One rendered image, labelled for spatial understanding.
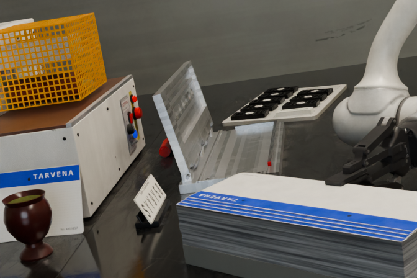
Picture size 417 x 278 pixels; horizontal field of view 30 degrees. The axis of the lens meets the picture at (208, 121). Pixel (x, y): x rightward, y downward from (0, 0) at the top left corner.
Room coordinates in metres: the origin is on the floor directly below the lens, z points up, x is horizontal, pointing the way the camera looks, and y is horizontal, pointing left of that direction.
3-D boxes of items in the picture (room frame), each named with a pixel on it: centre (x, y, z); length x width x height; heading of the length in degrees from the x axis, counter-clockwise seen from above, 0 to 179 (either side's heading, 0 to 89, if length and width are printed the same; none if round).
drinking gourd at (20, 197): (1.31, 0.34, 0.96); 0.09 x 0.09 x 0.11
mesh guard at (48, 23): (1.75, 0.34, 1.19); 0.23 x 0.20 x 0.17; 171
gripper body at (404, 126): (1.24, -0.31, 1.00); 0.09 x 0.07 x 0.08; 133
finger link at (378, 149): (1.19, -0.26, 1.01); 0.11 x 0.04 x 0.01; 133
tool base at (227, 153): (1.73, -0.05, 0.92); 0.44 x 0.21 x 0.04; 171
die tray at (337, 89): (2.23, -0.24, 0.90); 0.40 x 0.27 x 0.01; 156
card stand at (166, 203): (1.42, 0.13, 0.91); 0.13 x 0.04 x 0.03; 171
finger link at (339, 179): (1.13, -0.19, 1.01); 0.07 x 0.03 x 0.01; 133
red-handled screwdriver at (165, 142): (1.94, 0.11, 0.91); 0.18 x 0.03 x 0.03; 175
